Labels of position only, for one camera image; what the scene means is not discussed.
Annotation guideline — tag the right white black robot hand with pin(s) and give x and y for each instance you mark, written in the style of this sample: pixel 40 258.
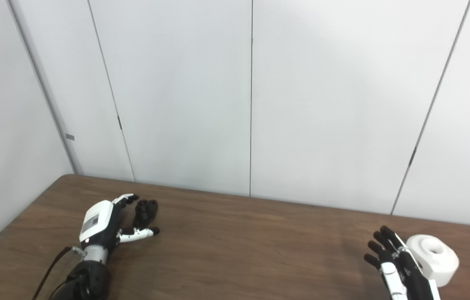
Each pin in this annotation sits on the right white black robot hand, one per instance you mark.
pixel 406 271

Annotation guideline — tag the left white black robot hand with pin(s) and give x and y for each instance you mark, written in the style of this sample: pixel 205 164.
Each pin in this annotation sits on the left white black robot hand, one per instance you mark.
pixel 97 223

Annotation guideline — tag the white plastic block with holes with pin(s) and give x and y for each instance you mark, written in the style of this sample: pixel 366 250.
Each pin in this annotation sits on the white plastic block with holes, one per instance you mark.
pixel 441 262

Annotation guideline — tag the black flanged holder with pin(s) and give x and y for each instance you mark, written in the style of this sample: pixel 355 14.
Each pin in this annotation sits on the black flanged holder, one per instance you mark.
pixel 145 212

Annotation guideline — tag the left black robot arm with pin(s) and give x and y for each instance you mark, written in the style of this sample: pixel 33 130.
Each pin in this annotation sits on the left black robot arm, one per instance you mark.
pixel 87 279

